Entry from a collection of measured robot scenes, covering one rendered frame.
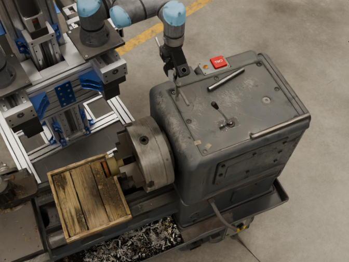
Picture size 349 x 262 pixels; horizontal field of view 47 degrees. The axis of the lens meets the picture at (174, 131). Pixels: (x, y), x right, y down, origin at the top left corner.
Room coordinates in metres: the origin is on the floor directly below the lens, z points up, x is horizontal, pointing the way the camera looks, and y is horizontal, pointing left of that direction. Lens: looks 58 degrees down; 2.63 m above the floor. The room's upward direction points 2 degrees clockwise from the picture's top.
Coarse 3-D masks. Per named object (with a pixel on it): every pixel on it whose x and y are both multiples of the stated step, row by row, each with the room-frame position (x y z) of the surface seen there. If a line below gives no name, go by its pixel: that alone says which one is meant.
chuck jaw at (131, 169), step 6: (120, 168) 0.75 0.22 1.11; (126, 168) 0.75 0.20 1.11; (132, 168) 0.75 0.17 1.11; (138, 168) 0.75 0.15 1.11; (120, 174) 0.74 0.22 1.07; (126, 174) 0.73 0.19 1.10; (132, 174) 0.72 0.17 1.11; (138, 174) 0.72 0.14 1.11; (138, 180) 0.69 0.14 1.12; (144, 180) 0.70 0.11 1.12; (138, 186) 0.68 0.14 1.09; (150, 186) 0.69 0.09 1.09
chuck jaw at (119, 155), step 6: (126, 126) 0.91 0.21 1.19; (120, 132) 0.88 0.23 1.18; (126, 132) 0.88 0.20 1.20; (120, 138) 0.86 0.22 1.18; (126, 138) 0.86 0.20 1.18; (120, 144) 0.84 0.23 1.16; (126, 144) 0.84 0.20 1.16; (114, 150) 0.83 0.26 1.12; (120, 150) 0.82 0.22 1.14; (126, 150) 0.82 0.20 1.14; (114, 156) 0.80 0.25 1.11; (120, 156) 0.80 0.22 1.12
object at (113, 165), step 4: (112, 156) 0.81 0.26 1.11; (108, 160) 0.78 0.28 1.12; (112, 160) 0.78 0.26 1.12; (116, 160) 0.79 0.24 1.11; (120, 160) 0.79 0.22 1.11; (104, 164) 0.76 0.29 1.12; (108, 164) 0.76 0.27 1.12; (112, 164) 0.76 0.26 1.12; (116, 164) 0.76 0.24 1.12; (120, 164) 0.77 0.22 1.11; (104, 168) 0.74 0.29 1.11; (108, 168) 0.75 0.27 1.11; (112, 168) 0.75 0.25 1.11; (116, 168) 0.75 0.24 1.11; (104, 172) 0.73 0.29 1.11; (108, 172) 0.73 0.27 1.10; (112, 172) 0.74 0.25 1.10; (116, 172) 0.74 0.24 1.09; (108, 176) 0.72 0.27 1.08; (112, 176) 0.73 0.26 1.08
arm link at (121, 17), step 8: (112, 0) 1.09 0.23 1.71; (120, 0) 1.08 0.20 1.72; (128, 0) 1.09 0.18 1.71; (136, 0) 1.09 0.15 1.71; (112, 8) 1.05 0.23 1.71; (120, 8) 1.04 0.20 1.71; (128, 8) 1.05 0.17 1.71; (136, 8) 1.06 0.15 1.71; (144, 8) 1.07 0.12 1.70; (112, 16) 1.04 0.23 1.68; (120, 16) 1.02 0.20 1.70; (128, 16) 1.03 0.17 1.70; (136, 16) 1.04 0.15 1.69; (144, 16) 1.05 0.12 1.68; (120, 24) 1.01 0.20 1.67; (128, 24) 1.02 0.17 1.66
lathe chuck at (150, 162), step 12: (144, 120) 0.93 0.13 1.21; (132, 132) 0.86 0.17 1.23; (144, 132) 0.86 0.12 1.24; (132, 144) 0.81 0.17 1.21; (144, 144) 0.80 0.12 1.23; (156, 144) 0.81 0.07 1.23; (144, 156) 0.76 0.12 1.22; (156, 156) 0.76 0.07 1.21; (144, 168) 0.72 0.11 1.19; (156, 168) 0.73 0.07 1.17; (156, 180) 0.70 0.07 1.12
